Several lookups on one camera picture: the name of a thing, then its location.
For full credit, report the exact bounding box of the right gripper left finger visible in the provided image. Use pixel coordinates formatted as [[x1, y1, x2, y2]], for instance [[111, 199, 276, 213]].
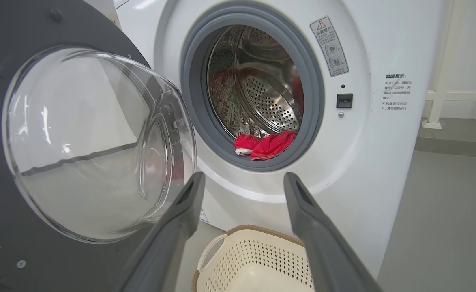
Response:
[[114, 172, 206, 292]]

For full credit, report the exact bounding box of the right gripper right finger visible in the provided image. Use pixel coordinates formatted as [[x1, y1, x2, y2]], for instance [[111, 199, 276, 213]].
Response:
[[283, 172, 382, 292]]

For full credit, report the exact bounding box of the red and white garment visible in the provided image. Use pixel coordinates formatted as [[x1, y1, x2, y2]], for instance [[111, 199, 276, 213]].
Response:
[[234, 131, 298, 161]]

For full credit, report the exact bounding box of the cream perforated basket brown rim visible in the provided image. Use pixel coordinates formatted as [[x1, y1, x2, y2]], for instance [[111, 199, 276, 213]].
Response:
[[191, 225, 316, 292]]

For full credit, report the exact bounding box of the white front-load washing machine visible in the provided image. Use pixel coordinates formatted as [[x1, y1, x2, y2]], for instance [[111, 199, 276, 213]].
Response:
[[114, 0, 445, 280]]

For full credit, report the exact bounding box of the perforated steel washer drum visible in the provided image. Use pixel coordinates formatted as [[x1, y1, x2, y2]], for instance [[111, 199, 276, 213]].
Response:
[[207, 25, 304, 140]]

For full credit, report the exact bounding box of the grey warning sticker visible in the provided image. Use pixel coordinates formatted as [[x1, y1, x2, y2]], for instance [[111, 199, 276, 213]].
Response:
[[310, 16, 349, 77]]

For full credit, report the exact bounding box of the white metal frame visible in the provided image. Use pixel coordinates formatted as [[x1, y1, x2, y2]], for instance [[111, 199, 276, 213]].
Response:
[[422, 0, 476, 130]]

